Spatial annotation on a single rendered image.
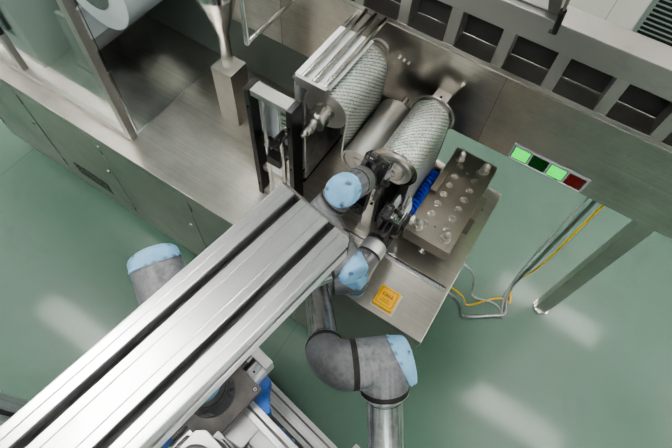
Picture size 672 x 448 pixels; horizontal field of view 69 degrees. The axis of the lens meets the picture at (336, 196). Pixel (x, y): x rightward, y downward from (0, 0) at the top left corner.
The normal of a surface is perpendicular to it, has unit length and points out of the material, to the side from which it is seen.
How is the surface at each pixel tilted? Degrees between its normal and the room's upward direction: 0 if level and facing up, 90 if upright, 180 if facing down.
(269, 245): 0
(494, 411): 0
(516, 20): 90
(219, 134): 0
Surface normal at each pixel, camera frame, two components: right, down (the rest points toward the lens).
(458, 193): 0.05, -0.51
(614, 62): -0.54, 0.71
